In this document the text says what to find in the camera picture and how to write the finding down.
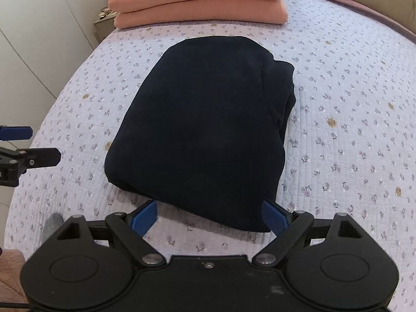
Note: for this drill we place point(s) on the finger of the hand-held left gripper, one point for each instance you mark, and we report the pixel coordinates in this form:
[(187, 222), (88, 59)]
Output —
[(16, 132), (39, 157)]

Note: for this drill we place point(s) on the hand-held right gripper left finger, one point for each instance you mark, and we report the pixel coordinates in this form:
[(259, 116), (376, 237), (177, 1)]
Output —
[(144, 217)]

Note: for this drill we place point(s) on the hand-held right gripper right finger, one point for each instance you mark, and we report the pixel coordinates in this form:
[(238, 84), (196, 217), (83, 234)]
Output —
[(274, 217)]

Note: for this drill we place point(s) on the navy garment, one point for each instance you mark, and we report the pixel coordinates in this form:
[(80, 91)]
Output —
[(201, 130)]

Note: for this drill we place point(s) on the white wardrobe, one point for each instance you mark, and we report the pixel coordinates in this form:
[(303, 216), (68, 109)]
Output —
[(29, 55)]

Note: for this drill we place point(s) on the floral quilted bedspread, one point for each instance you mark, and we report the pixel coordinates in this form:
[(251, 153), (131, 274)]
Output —
[(341, 143)]

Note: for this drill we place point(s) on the beige nightstand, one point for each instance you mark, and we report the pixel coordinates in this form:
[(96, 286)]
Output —
[(103, 27)]

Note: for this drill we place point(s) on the pink folded blanket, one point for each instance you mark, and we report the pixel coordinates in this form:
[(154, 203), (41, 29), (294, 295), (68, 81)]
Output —
[(195, 3)]

